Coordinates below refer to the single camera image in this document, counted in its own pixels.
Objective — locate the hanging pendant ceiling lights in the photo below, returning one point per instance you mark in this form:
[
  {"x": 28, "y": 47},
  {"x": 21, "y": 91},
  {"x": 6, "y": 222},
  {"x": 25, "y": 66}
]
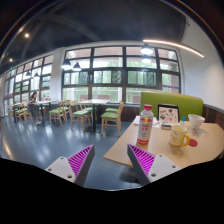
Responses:
[{"x": 146, "y": 50}]

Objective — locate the person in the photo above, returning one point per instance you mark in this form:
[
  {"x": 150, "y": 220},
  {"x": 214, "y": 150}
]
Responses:
[{"x": 33, "y": 106}]

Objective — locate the white paper sheet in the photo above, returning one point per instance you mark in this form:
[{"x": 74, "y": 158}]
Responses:
[{"x": 137, "y": 120}]

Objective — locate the small dark box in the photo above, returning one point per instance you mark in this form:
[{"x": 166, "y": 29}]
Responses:
[{"x": 166, "y": 125}]

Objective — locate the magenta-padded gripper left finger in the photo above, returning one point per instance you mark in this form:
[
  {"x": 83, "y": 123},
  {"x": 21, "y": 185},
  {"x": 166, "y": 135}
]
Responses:
[{"x": 63, "y": 168}]

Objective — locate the red-capped drink bottle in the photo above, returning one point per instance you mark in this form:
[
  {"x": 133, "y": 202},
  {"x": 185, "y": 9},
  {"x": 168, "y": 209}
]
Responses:
[{"x": 145, "y": 126}]

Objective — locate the black-framed tablet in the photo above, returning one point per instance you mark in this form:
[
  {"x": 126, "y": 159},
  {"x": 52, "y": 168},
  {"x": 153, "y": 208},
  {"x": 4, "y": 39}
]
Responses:
[{"x": 168, "y": 114}]

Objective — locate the long linear ceiling light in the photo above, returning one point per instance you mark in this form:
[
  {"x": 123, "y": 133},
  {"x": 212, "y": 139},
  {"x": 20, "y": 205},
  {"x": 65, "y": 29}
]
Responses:
[{"x": 176, "y": 45}]

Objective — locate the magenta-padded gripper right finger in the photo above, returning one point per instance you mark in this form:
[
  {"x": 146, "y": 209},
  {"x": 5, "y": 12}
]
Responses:
[{"x": 156, "y": 168}]

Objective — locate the wooden dining table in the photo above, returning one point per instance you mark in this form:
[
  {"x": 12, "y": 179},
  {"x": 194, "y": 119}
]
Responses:
[
  {"x": 45, "y": 102},
  {"x": 94, "y": 101}
]

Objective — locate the wooden chairs with green seats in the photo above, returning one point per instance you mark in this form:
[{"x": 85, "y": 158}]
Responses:
[{"x": 110, "y": 115}]

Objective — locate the green upholstered bench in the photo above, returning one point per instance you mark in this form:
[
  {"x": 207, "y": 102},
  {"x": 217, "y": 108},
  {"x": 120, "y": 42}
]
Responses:
[{"x": 186, "y": 103}]

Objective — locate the white bowl-shaped cup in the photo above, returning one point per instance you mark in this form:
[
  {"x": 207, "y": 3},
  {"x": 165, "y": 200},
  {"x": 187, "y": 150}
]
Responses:
[{"x": 196, "y": 120}]

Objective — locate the flat round red coaster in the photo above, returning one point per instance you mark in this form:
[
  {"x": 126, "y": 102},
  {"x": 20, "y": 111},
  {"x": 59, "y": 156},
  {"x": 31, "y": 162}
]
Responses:
[{"x": 193, "y": 143}]

